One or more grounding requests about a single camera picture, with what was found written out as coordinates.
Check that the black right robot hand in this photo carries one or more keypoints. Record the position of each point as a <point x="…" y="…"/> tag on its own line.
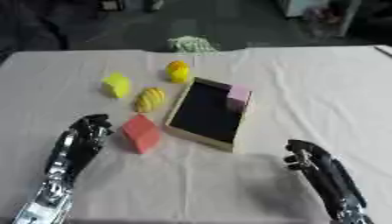
<point x="321" y="172"/>

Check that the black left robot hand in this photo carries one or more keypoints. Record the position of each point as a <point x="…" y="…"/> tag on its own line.
<point x="81" y="140"/>

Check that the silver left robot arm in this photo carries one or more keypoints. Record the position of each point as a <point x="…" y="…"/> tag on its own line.
<point x="45" y="201"/>

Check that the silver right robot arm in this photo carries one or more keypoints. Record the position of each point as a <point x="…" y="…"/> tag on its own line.
<point x="353" y="214"/>

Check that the tan box with black inside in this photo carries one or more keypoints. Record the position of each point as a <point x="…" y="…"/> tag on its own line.
<point x="208" y="113"/>

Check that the red block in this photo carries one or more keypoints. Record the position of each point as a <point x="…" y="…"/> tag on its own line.
<point x="141" y="133"/>

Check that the yellow block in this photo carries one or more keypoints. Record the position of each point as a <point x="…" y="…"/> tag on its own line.
<point x="117" y="84"/>

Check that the yellow striped toy fruit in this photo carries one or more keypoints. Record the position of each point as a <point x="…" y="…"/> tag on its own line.
<point x="149" y="99"/>

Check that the pink block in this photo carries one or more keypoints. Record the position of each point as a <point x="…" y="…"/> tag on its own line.
<point x="238" y="97"/>

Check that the yellow orange toy fruit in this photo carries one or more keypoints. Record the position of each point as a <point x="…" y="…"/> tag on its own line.
<point x="177" y="71"/>

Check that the green and white checked cloth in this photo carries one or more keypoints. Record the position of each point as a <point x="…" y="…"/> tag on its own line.
<point x="191" y="45"/>

